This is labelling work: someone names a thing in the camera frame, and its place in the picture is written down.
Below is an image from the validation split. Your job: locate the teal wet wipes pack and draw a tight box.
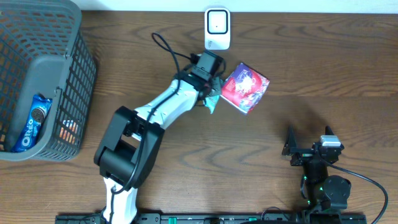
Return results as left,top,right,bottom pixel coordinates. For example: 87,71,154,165
203,77,223,114

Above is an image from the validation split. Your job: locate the orange Kleenex tissue pack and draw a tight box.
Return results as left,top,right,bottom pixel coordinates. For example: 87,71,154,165
59,120,78,144

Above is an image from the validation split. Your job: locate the blue Oreo cookie pack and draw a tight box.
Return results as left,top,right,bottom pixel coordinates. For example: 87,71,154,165
11,95,52,152

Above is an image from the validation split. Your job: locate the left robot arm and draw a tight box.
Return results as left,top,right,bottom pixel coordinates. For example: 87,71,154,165
94,50,226,223

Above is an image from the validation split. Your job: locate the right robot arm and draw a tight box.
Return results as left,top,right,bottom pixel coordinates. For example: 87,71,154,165
282,126,351,223

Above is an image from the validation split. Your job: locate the grey plastic mesh basket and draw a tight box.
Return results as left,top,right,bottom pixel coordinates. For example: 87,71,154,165
1,0,98,161

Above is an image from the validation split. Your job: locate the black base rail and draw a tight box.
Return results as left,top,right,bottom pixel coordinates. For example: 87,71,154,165
55,211,368,224

